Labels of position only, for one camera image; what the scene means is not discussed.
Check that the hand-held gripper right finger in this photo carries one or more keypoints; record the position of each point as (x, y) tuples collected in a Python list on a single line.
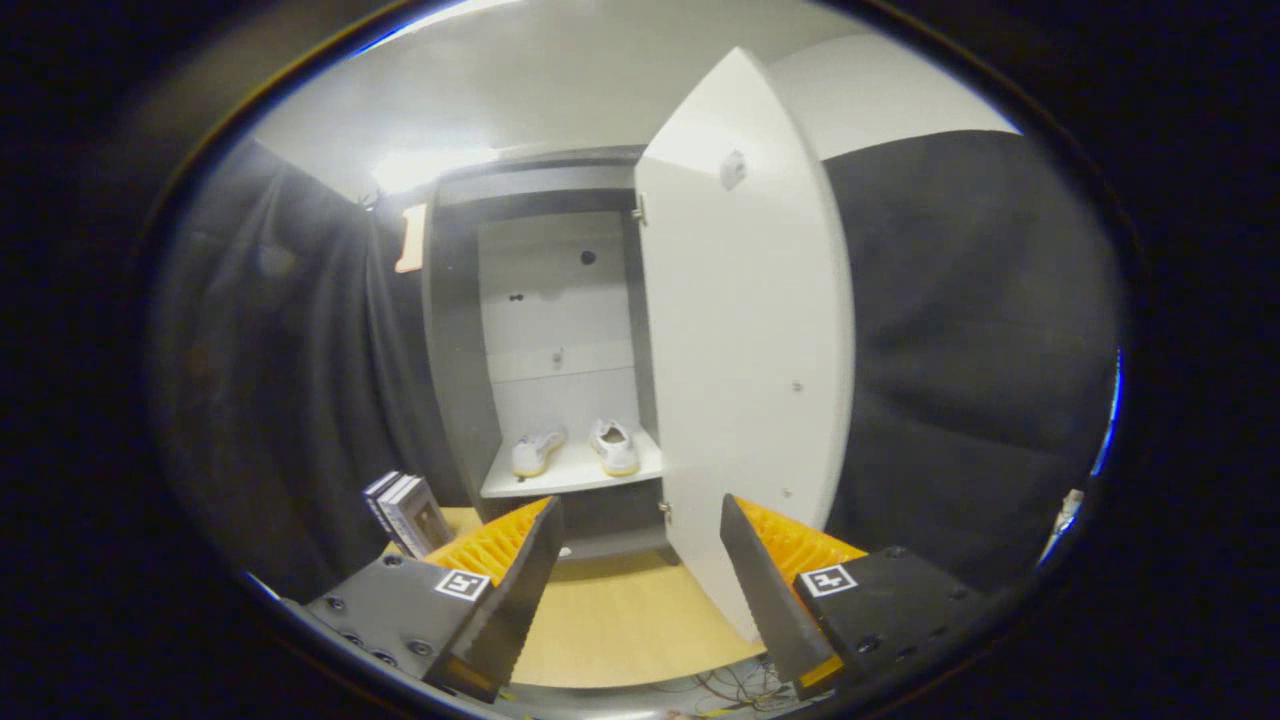
[(765, 590)]

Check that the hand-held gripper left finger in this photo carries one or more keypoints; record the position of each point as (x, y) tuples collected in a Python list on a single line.
[(520, 600)]

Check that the white canvas shoe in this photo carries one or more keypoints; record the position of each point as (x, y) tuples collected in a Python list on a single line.
[(535, 455), (614, 450)]

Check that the white shoe cabinet door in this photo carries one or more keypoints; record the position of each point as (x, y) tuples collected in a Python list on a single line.
[(740, 350)]

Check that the grey shoe cabinet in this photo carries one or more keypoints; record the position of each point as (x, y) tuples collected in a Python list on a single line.
[(455, 350)]

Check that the white cabinet shelf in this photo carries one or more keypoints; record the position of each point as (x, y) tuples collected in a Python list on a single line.
[(575, 478)]

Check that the grey cover book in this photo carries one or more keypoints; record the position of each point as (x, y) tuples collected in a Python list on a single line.
[(420, 520)]

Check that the blue cover book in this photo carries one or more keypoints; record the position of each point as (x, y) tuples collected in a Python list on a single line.
[(378, 495)]

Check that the black backdrop cloth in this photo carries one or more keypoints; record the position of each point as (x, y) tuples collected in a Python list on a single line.
[(980, 350)]

